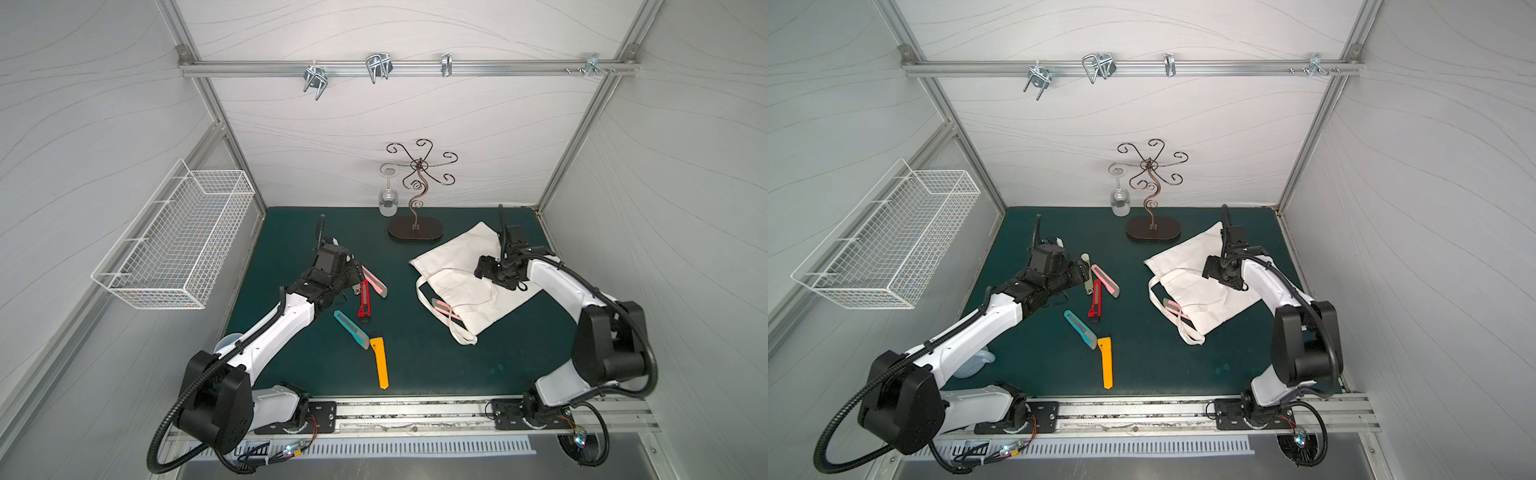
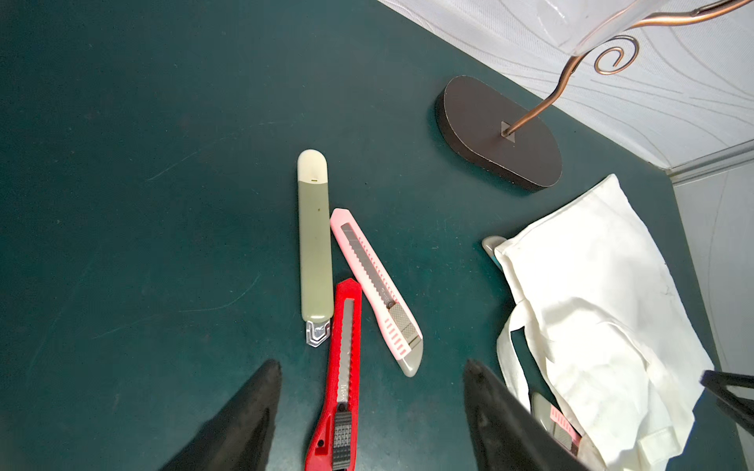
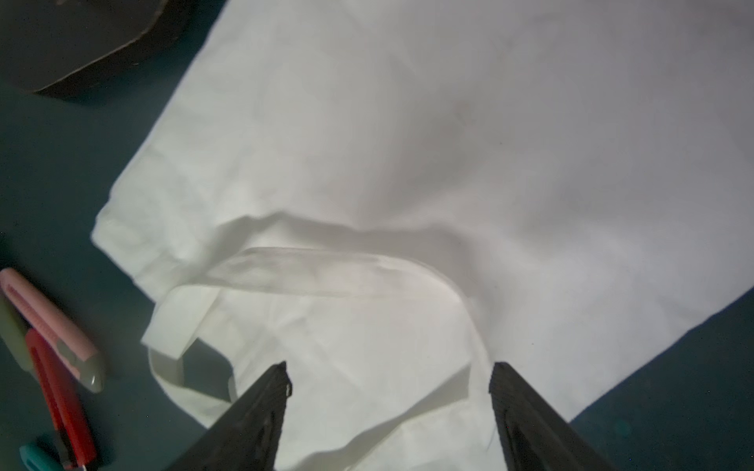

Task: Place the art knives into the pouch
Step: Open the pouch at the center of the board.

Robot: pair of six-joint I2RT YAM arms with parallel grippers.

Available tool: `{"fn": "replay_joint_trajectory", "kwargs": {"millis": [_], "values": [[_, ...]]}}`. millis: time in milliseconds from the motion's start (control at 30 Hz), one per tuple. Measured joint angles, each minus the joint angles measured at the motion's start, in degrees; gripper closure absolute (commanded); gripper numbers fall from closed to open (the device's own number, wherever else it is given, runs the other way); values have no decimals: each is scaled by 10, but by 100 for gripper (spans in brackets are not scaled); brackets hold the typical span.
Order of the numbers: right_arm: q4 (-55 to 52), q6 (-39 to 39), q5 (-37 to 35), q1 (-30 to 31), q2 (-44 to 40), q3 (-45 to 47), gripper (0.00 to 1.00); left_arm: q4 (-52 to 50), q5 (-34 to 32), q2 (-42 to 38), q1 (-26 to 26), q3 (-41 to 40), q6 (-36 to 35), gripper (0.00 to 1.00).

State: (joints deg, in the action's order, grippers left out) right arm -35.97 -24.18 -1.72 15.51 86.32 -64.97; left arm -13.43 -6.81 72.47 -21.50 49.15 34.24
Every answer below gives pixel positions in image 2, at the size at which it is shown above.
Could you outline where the copper wire glass stand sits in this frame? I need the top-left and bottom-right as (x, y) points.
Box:
(435, 0), (747, 192)

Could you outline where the white cloth tote pouch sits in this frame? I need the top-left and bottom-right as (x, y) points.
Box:
(482, 175), (713, 470)

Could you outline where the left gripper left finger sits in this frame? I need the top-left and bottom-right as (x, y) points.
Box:
(162, 359), (282, 470)

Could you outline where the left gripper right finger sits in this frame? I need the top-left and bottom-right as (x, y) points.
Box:
(463, 359), (586, 471)

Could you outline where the olive green art knife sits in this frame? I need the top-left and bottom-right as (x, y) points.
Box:
(296, 149), (335, 347)

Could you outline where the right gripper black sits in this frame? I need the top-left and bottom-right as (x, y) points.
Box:
(700, 370), (754, 436)

